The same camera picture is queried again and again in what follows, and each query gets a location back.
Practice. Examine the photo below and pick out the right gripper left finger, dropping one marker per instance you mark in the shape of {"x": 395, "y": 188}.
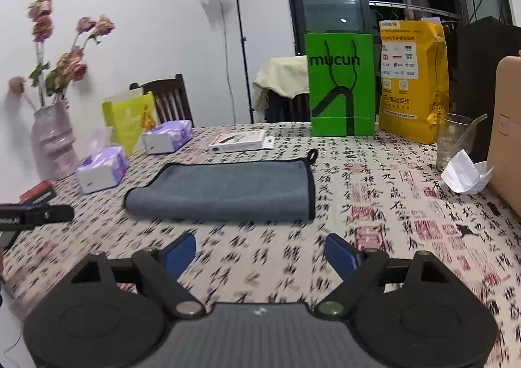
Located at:
{"x": 113, "y": 313}

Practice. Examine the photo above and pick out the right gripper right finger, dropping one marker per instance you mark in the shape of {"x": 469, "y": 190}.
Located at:
{"x": 406, "y": 313}

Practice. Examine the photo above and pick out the purple grey microfibre towel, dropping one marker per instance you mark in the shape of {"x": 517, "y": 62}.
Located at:
{"x": 280, "y": 191}

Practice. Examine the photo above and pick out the red cigarette box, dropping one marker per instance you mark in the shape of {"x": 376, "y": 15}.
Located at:
{"x": 40, "y": 193}

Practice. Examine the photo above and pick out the pink speckled ceramic vase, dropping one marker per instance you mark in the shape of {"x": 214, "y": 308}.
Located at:
{"x": 52, "y": 140}

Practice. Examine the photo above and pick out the near purple tissue pack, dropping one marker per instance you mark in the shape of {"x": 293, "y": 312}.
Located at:
{"x": 105, "y": 165}

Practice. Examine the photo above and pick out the purple tissue pack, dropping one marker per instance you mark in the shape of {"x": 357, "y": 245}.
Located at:
{"x": 105, "y": 165}
{"x": 168, "y": 137}

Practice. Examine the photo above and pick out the calligraphy print tablecloth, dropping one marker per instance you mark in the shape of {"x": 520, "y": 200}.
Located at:
{"x": 382, "y": 192}

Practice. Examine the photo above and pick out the crumpled white paper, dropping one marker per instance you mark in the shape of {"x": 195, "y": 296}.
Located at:
{"x": 462, "y": 176}

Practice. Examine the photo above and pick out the yellow green paper bag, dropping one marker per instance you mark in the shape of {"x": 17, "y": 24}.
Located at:
{"x": 130, "y": 115}

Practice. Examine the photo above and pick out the far purple tissue pack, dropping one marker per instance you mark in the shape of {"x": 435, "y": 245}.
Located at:
{"x": 168, "y": 137}

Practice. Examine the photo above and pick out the pink hard suitcase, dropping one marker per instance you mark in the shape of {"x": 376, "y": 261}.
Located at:
{"x": 504, "y": 150}

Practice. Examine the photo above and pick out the clear drinking glass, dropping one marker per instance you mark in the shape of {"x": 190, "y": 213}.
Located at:
{"x": 454, "y": 133}

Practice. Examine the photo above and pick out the dark wooden chair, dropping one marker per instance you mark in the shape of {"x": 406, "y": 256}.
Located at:
{"x": 171, "y": 101}

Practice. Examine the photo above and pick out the white flat product box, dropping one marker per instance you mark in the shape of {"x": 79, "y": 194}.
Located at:
{"x": 241, "y": 142}

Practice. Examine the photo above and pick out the yellow printed plastic bag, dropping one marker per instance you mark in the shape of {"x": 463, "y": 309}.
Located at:
{"x": 415, "y": 79}

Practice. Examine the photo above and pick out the green mucun paper bag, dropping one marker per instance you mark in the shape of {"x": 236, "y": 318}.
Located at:
{"x": 341, "y": 84}

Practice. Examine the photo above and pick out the chair with cream cloth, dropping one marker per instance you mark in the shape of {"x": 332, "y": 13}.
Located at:
{"x": 287, "y": 77}

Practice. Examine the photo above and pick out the black paper bag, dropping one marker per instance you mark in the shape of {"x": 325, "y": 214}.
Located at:
{"x": 481, "y": 45}

